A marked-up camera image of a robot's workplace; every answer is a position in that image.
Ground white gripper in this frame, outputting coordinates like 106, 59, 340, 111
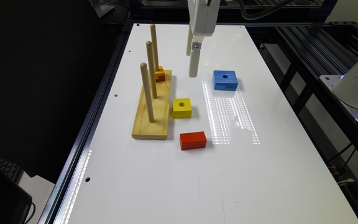
186, 0, 220, 78

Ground yellow block with hole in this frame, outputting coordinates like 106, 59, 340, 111
173, 98, 192, 119

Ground orange block on peg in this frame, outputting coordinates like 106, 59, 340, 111
155, 66, 165, 82

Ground blue block with hole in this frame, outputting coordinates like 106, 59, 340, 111
213, 70, 238, 91

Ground red rectangular block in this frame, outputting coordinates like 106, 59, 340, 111
180, 131, 207, 151

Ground rear wooden peg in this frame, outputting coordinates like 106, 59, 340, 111
150, 24, 160, 72

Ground wooden peg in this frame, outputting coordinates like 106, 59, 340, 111
150, 24, 160, 72
146, 41, 157, 99
140, 62, 154, 123

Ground middle wooden peg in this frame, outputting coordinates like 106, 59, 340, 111
146, 41, 157, 99

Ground front wooden peg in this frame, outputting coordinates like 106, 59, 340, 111
140, 62, 154, 123

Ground wooden peg base board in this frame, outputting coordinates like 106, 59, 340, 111
132, 70, 172, 140

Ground metal robot mounting plate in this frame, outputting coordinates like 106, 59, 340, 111
319, 75, 358, 125

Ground black keyboard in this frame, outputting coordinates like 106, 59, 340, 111
0, 156, 23, 184

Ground black monitor corner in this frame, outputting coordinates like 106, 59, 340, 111
0, 171, 32, 224

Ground grey robot cable hose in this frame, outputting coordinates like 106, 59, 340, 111
238, 0, 295, 21

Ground black aluminium frame rails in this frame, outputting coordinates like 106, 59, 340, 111
247, 21, 358, 175

